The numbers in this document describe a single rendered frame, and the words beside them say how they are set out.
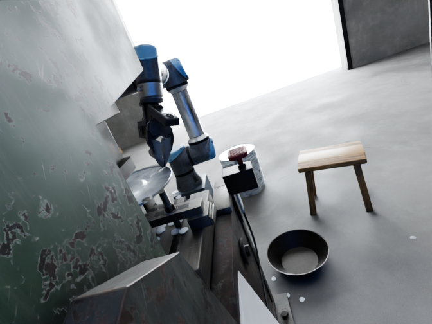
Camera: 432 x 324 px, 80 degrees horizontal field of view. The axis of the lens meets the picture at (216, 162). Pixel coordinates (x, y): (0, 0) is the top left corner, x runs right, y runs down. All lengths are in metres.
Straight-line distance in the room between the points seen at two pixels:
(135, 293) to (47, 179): 0.13
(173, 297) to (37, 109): 0.23
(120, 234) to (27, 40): 0.24
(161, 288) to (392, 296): 1.11
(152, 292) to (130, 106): 5.32
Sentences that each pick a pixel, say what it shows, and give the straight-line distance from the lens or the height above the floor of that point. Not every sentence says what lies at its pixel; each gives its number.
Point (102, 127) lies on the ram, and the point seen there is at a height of 0.98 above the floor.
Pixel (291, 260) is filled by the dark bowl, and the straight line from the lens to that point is 1.45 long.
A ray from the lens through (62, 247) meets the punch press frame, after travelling 0.28.
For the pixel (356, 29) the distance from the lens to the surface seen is 5.59.
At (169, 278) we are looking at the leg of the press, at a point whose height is 0.85.
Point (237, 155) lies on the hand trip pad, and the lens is 0.75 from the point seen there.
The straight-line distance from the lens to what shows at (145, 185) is 0.75.
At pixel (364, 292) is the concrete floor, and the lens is 1.31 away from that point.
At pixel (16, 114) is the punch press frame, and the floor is 1.04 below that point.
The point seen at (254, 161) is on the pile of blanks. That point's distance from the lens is 1.98.
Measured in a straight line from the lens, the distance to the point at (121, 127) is 5.71.
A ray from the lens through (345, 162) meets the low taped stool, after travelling 1.49.
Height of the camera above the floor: 1.03
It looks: 21 degrees down
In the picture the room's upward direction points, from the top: 21 degrees counter-clockwise
